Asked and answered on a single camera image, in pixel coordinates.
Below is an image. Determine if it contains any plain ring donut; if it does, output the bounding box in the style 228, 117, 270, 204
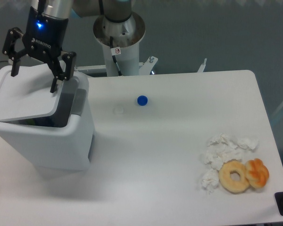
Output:
218, 161, 250, 194

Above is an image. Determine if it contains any blue bottle cap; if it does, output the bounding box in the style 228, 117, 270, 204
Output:
136, 95, 148, 106

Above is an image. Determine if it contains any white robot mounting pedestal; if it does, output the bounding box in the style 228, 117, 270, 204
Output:
93, 12, 145, 77

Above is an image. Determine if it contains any orange glazed twisted donut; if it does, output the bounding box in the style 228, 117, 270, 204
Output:
245, 158, 269, 189

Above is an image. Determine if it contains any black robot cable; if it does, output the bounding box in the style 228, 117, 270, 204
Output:
109, 35, 123, 77

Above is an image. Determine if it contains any blue plastic bottle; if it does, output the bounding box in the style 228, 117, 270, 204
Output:
18, 117, 61, 128

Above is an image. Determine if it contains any white bottle cap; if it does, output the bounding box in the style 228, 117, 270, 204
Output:
114, 106, 124, 114

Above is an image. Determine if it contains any white trash can lid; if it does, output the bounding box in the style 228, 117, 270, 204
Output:
0, 64, 64, 122

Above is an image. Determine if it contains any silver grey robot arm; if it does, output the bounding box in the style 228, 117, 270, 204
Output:
2, 0, 132, 93

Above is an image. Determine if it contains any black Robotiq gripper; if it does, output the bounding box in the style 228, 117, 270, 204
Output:
2, 6, 77, 93

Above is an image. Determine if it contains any large crumpled white tissue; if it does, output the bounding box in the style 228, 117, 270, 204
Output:
203, 133, 259, 170

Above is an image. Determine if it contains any white trash can body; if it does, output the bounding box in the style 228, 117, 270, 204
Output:
0, 72, 94, 170

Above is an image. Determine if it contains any small crumpled white tissue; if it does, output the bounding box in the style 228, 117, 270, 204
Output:
201, 169, 219, 194

